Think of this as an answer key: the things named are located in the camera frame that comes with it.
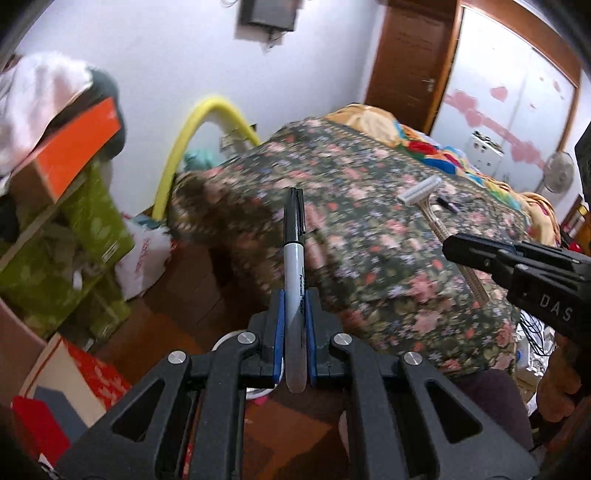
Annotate teal cloth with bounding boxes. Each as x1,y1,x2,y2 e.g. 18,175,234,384
184,148,218,174

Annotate colourful patchwork quilt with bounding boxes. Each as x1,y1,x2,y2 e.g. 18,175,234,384
325,102,561,245

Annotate small black wall monitor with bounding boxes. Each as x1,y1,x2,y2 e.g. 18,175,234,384
238,0,303,32

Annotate floral blanket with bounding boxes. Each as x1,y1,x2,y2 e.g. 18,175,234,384
168,117,529,377

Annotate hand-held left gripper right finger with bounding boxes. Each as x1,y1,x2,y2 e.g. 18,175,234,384
307,288,539,480

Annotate plain red box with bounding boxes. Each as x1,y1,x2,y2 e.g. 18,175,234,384
11,394,72,467

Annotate white sliding door wardrobe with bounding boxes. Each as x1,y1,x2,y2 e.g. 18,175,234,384
429,0,583,195

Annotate green patterned box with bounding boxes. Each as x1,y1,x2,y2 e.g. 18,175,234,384
60,161,134,264
0,222,132,340

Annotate white cloth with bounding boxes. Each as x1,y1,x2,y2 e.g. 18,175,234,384
0,52,95,178

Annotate small white cabinet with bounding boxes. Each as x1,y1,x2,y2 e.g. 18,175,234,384
468,130,504,178

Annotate grey marker with black cap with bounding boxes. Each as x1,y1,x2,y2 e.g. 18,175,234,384
281,187,308,394

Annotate brown cardboard box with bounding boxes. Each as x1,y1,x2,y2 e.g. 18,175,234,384
0,295,47,402

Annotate white plastic bag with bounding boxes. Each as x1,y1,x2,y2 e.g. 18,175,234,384
115,215,174,301

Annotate person's right leg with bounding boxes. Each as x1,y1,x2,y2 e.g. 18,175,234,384
450,369,534,453

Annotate standing fan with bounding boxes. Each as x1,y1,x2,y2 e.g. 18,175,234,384
542,150,575,195

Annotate white disposable razor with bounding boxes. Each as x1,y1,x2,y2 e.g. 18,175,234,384
397,176,490,305

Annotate pink heart stickers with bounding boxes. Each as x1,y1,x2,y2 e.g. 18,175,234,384
445,76,566,167

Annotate yellow foam tube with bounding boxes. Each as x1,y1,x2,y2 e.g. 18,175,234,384
152,95,264,222

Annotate orange box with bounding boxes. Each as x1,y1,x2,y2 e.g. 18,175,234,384
9,97,123,208

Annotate wooden headboard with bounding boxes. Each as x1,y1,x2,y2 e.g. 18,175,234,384
561,194,591,252

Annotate dark grey cloth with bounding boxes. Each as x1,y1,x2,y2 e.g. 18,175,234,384
88,69,127,155

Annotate red patterned box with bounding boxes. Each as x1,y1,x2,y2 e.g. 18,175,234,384
34,335,132,416

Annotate person's right hand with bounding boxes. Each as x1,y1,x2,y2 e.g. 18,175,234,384
538,331,589,418

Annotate brown wooden door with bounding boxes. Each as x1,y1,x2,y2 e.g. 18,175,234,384
365,0,462,134

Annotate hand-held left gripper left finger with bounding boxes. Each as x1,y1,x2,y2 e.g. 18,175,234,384
55,288,283,480

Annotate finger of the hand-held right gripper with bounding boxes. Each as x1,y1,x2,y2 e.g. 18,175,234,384
501,241,591,280
442,233,509,278

